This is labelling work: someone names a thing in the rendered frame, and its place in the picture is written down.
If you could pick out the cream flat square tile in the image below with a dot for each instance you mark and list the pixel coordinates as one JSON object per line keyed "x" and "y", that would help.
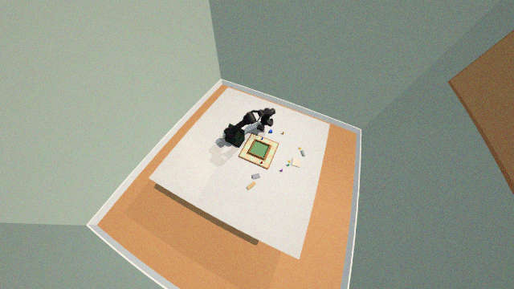
{"x": 296, "y": 162}

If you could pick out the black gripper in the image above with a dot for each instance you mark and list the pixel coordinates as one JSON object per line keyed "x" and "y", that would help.
{"x": 263, "y": 122}

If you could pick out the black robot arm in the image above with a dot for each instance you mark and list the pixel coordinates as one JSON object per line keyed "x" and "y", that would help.
{"x": 249, "y": 118}

